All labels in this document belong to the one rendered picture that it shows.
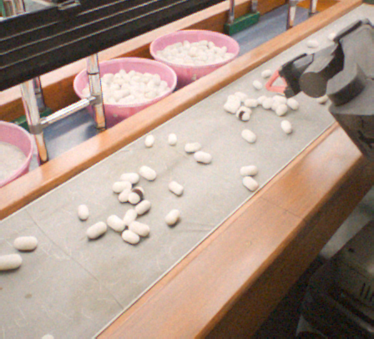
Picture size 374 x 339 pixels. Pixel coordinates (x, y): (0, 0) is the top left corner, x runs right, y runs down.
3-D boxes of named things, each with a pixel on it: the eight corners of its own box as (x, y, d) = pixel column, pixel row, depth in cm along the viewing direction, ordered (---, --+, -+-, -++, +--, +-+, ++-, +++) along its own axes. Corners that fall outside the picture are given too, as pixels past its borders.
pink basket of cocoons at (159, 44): (254, 73, 142) (256, 44, 136) (199, 106, 125) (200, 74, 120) (189, 50, 156) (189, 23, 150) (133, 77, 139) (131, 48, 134)
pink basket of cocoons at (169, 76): (190, 96, 130) (190, 65, 124) (154, 146, 110) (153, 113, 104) (107, 81, 137) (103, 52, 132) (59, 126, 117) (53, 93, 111)
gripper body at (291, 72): (274, 70, 94) (302, 58, 88) (299, 54, 100) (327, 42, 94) (288, 98, 95) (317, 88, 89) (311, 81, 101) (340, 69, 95)
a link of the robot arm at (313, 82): (390, 53, 84) (362, 16, 83) (369, 84, 77) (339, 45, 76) (338, 79, 94) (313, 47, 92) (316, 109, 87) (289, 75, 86)
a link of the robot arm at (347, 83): (422, 150, 49) (364, 73, 48) (374, 175, 52) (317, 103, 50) (394, 51, 85) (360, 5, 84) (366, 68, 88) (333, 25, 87)
